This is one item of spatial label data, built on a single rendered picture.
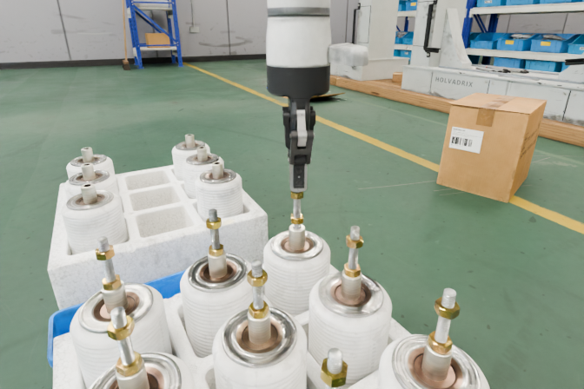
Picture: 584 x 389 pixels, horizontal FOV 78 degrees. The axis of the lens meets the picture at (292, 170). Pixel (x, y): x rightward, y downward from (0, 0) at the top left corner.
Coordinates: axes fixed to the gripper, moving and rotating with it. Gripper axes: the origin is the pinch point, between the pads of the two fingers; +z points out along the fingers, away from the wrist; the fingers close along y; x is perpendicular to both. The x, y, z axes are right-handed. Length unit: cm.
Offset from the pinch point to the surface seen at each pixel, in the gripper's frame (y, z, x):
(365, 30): -297, -14, 83
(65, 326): -3.1, 26.7, -37.4
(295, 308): 4.7, 18.0, -0.7
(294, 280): 4.7, 13.2, -0.8
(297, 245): 1.1, 10.1, -0.1
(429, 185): -74, 36, 54
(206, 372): 13.9, 18.1, -11.4
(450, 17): -228, -24, 126
